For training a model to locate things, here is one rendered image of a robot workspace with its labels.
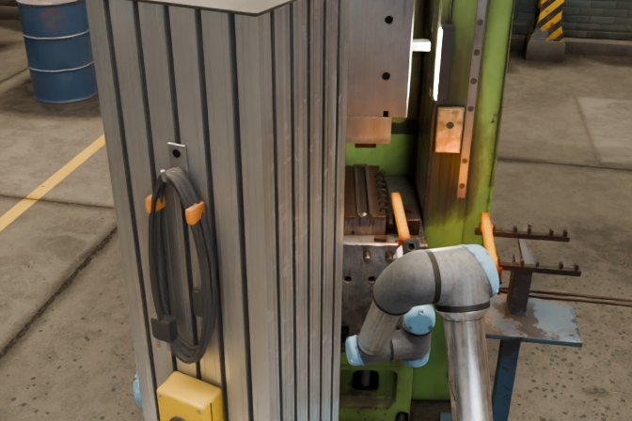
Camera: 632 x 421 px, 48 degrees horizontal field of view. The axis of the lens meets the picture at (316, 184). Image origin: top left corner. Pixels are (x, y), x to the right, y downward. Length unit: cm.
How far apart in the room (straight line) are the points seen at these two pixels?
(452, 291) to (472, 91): 113
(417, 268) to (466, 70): 113
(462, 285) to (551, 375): 202
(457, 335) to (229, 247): 72
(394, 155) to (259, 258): 204
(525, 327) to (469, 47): 95
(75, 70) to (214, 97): 586
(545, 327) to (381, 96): 95
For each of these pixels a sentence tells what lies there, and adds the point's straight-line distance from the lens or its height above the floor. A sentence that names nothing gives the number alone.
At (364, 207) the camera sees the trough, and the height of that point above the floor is 99.
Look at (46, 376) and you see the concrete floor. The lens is 351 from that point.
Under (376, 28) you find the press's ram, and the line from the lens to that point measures 224.
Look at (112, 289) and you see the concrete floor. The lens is 397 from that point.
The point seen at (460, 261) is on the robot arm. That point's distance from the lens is 150.
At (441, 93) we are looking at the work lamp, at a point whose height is 141.
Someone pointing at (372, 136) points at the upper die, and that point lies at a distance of 236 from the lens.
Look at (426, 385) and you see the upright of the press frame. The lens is 316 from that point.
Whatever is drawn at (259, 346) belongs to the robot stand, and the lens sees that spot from 101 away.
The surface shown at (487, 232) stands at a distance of 246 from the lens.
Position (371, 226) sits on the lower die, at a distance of 252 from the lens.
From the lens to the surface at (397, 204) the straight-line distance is 233.
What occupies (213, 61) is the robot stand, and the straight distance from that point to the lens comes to 84.
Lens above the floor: 221
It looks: 27 degrees down
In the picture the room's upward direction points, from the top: straight up
